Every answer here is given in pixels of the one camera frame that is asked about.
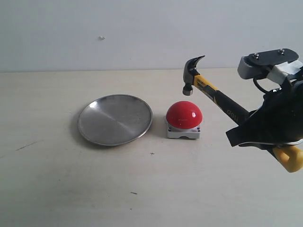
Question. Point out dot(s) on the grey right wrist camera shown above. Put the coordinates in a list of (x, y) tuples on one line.
[(275, 65)]

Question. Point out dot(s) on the yellow black claw hammer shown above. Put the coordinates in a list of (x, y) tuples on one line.
[(291, 158)]

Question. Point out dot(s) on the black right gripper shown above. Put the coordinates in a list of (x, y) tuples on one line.
[(278, 123)]

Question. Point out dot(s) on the round stainless steel plate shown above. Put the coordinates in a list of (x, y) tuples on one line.
[(114, 120)]

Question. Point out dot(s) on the red dome push button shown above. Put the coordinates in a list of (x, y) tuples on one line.
[(184, 119)]

